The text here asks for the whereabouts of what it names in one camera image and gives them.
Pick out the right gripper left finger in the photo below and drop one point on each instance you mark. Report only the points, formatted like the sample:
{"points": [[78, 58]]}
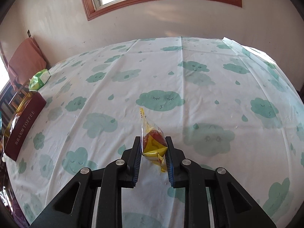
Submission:
{"points": [[93, 198]]}

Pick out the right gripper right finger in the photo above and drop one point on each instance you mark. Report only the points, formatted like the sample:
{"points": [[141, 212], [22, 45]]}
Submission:
{"points": [[213, 198]]}

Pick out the yellow red candy packet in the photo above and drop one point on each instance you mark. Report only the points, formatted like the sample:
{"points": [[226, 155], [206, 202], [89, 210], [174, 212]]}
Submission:
{"points": [[153, 143]]}

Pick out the cloud pattern tablecloth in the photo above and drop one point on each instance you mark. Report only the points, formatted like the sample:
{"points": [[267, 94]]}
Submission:
{"points": [[223, 104]]}

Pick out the red gold toffee tin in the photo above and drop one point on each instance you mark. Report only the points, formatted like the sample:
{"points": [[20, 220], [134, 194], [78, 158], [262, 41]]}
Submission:
{"points": [[20, 124]]}

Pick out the wooden chair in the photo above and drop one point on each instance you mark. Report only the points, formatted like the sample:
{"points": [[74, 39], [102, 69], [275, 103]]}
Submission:
{"points": [[10, 99]]}

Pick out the green tissue pack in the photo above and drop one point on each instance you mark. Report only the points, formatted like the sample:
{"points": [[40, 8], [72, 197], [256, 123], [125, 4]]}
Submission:
{"points": [[39, 80]]}

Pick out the pink cloth covered furniture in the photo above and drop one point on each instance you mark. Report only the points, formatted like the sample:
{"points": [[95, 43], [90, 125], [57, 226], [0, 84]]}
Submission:
{"points": [[26, 61]]}

